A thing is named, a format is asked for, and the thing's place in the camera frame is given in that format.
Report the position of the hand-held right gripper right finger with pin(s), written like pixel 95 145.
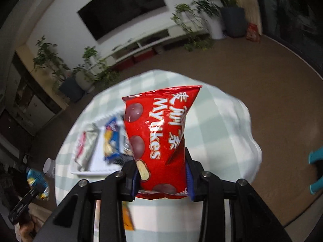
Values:
pixel 189 184

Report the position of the broad-leaved plant in dark pot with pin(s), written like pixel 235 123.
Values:
pixel 233 21

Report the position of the white waste bin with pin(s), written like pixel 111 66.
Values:
pixel 49 166

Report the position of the white plastic tray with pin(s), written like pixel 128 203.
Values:
pixel 98 161

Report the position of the bushy plant in white pot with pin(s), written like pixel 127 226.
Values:
pixel 215 27

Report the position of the teal plastic stool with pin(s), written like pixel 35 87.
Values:
pixel 316 156

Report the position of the red storage box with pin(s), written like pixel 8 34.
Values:
pixel 144 56
pixel 126 63

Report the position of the plant in white ribbed pot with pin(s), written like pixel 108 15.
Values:
pixel 83 79

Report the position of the red chocolate ball bag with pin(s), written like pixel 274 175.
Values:
pixel 156 136

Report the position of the blue panda chip bag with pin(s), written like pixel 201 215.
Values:
pixel 37 181

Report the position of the small-leaved tree in dark pot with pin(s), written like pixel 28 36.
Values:
pixel 72 89

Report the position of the white television cabinet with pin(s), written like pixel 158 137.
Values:
pixel 151 39

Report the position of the wall-mounted television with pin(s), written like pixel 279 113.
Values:
pixel 121 7

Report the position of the orange snack packet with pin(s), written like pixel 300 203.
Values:
pixel 128 218

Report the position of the trailing vine plant on stand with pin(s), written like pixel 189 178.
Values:
pixel 184 8
pixel 89 55

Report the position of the person's left hand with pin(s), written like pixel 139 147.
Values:
pixel 25 230

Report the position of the white red-edged snack packet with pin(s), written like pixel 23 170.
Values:
pixel 85 146

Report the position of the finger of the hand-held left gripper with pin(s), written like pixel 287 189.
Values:
pixel 36 191

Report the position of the glass sliding door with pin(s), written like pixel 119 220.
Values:
pixel 295 17

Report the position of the beige curtain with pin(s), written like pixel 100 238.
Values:
pixel 248 5

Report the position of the small white pot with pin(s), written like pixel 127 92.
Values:
pixel 159 50

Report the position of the blue bread packet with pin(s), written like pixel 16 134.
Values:
pixel 112 138

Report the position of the red bag on floor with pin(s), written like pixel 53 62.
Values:
pixel 253 32

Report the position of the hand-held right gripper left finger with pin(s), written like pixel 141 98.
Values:
pixel 135 184

